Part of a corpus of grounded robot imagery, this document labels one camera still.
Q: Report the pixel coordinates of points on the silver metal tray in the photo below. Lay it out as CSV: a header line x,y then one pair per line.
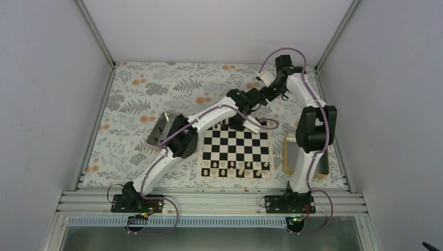
x,y
161,128

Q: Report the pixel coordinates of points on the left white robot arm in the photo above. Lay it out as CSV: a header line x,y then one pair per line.
x,y
181,138

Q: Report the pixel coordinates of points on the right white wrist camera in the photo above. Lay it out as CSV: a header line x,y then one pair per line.
x,y
266,77

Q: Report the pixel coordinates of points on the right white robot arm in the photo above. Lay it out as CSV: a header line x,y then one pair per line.
x,y
316,128

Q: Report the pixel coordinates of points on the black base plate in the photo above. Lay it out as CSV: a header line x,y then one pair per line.
x,y
139,206
295,205

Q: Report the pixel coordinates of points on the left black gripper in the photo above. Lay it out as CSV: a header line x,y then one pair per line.
x,y
233,125

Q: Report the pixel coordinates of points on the gold rimmed metal tray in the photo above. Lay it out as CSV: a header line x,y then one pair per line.
x,y
293,158

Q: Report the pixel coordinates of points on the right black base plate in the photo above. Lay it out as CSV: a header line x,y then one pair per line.
x,y
295,205

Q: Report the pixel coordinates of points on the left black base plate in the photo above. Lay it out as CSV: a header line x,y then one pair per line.
x,y
139,206

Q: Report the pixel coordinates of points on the aluminium rail frame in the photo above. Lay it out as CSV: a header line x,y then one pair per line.
x,y
204,203

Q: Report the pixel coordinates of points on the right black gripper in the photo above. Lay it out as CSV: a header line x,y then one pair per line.
x,y
270,96

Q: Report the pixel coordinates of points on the black white chessboard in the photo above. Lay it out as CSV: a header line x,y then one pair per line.
x,y
231,150

